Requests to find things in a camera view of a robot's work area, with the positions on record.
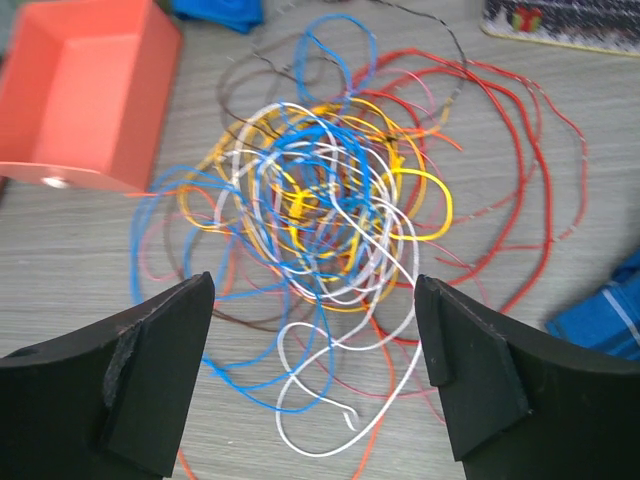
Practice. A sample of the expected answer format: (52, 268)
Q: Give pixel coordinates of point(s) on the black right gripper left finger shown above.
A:
(109, 400)

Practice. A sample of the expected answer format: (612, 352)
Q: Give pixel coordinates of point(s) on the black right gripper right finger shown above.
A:
(520, 403)

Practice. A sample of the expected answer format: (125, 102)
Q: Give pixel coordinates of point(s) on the blue plaid cloth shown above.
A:
(607, 321)

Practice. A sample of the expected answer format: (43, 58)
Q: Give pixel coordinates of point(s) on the orange plastic tray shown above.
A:
(85, 90)

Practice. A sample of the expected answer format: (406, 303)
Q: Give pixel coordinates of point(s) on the gold tin box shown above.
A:
(600, 26)

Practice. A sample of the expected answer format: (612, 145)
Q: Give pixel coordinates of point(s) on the royal blue cloth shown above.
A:
(238, 15)

